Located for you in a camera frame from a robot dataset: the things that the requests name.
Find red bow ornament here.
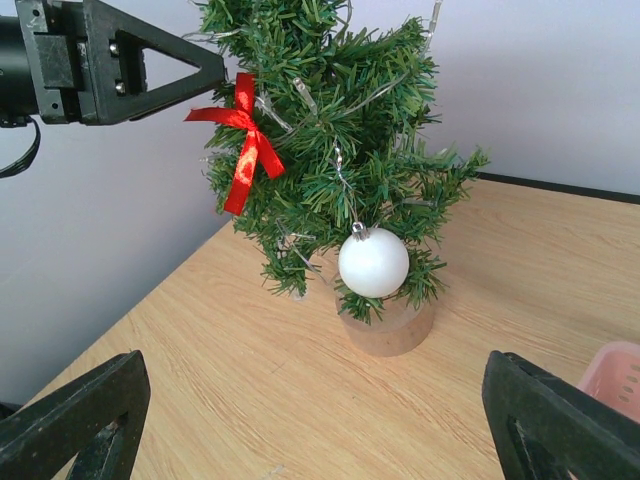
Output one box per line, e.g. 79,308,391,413
185,73,285,215

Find white ball ornament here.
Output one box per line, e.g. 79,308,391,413
338,227,410,298

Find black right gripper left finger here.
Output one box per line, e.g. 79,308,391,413
1,350,151,479

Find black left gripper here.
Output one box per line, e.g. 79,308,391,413
15,1,226,125

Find round wooden tree base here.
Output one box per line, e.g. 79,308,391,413
339,300,436,357

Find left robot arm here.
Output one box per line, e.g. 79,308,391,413
1,1,226,128

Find small green christmas tree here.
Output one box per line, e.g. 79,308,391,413
199,0,491,326

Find pink perforated plastic basket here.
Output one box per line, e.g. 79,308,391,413
577,341,640,423

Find clear wire fairy lights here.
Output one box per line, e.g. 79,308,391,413
182,0,451,301

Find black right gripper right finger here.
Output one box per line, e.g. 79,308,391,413
482,351,639,479

